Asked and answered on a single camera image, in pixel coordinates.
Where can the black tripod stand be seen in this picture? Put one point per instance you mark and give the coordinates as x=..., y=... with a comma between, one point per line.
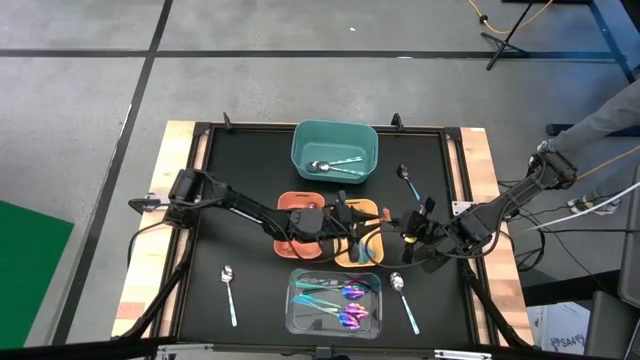
x=501, y=44

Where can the green floor mat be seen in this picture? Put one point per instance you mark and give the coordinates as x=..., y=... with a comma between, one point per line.
x=30, y=275

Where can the person's leg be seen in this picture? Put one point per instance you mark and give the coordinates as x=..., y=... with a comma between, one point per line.
x=600, y=117

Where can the black frame strut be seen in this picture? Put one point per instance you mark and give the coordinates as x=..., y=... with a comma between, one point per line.
x=492, y=307
x=162, y=292

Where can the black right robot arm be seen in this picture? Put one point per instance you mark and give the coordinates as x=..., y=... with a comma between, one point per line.
x=500, y=205

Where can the iridescent purple spoon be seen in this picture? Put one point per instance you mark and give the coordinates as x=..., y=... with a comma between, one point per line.
x=349, y=322
x=357, y=311
x=354, y=292

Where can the dark gray case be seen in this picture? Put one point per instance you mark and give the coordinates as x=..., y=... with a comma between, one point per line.
x=612, y=325

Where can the clear plastic bin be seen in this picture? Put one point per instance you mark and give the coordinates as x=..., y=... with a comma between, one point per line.
x=320, y=327

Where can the black corner bracket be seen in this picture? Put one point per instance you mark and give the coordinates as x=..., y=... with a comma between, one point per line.
x=227, y=121
x=396, y=121

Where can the white cardboard box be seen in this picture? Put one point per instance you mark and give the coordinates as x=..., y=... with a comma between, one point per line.
x=560, y=330

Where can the orange plastic bin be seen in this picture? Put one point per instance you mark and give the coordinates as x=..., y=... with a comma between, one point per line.
x=295, y=201

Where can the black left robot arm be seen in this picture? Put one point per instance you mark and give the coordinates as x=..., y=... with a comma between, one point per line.
x=240, y=202

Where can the person's shoe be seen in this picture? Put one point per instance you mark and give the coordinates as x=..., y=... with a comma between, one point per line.
x=545, y=146
x=595, y=206

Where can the blue metal frame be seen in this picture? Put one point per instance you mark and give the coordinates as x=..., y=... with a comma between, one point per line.
x=612, y=40

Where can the yellow plastic bin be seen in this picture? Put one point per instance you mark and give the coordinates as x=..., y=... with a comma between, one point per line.
x=342, y=261

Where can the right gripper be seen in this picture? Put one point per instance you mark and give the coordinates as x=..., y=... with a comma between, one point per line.
x=422, y=227

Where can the teal plastic bin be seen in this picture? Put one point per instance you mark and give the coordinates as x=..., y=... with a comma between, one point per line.
x=350, y=145

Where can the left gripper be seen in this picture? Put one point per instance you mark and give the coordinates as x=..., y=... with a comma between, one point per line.
x=345, y=220

